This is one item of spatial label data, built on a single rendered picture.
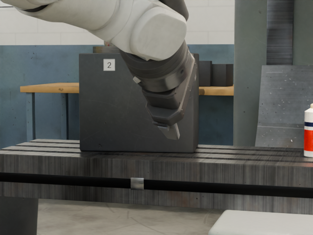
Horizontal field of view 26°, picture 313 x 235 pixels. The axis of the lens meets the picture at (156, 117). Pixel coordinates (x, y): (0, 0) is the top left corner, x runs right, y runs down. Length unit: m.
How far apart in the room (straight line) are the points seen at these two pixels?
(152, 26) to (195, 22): 4.78
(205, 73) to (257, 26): 3.40
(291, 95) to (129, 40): 0.84
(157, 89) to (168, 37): 0.13
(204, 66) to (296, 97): 3.46
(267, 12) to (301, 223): 0.66
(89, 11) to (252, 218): 0.51
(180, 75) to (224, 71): 4.08
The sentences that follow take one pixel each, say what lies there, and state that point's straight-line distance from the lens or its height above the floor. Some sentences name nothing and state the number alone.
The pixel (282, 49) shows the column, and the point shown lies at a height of 1.12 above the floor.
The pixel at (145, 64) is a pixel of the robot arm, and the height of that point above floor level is 1.10.
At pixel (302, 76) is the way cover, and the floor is 1.06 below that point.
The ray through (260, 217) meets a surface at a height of 0.85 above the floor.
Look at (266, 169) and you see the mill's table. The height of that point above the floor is 0.92.
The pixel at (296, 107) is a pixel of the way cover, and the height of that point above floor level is 0.99.
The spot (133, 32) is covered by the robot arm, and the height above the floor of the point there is 1.14.
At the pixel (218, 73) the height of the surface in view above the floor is 0.97.
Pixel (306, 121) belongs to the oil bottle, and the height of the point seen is 0.99.
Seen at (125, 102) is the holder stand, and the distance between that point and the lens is 1.28.
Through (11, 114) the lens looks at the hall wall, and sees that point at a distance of 6.14.
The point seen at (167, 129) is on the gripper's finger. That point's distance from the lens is 1.02.
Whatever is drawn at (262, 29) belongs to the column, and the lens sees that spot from 1.63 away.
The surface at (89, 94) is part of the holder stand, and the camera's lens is 1.29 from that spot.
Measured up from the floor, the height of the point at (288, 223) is 0.85.
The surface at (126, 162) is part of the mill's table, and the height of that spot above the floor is 0.92.
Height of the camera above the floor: 1.11
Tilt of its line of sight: 5 degrees down
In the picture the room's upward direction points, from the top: straight up
